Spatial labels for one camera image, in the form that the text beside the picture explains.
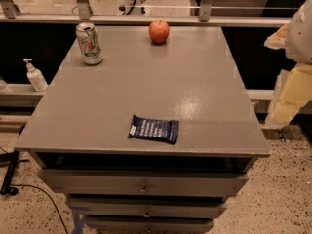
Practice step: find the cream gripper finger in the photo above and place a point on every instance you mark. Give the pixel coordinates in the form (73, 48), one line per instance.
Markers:
(293, 90)
(278, 39)

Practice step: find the white green 7up can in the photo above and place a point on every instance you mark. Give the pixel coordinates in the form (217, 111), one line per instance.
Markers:
(89, 44)

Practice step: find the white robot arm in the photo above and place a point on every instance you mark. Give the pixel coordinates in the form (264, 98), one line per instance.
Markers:
(299, 35)

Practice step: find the red apple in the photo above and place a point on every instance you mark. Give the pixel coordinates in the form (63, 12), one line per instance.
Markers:
(158, 31)

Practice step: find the dark blue snack packet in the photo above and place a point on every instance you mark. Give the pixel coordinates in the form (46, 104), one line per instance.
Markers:
(154, 129)

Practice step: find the metal window railing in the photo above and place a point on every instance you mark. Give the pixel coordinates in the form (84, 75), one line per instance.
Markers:
(241, 13)

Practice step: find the grey drawer cabinet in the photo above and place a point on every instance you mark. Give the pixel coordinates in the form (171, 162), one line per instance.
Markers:
(78, 133)

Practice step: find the white pump sanitizer bottle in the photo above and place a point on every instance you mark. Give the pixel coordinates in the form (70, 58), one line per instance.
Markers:
(35, 76)

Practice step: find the black stand leg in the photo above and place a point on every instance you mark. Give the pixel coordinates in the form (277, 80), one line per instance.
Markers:
(11, 159)

